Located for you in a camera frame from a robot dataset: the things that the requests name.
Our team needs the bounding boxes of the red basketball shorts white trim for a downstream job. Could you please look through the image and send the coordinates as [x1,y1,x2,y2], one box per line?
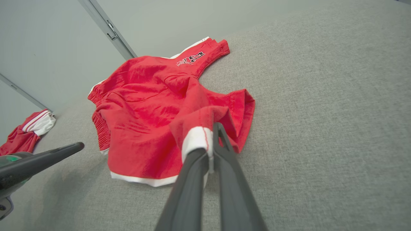
[87,37,256,188]

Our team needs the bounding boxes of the thin grey partition rail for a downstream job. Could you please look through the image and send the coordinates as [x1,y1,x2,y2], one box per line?
[0,73,49,112]

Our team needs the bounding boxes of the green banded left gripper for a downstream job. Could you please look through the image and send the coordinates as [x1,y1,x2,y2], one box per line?
[0,142,85,190]

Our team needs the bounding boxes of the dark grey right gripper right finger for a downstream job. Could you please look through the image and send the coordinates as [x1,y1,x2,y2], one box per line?
[213,122,268,231]

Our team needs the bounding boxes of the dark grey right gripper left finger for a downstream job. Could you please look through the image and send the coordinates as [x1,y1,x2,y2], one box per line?
[154,148,209,231]

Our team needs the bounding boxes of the red t-shirt white sleeves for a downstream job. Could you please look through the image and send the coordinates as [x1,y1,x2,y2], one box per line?
[0,109,57,157]

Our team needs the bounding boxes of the small metal latch hook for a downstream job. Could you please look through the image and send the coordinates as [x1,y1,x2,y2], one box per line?
[107,21,119,41]

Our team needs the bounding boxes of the grey partition post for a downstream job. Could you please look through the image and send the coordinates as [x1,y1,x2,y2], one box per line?
[78,0,138,60]

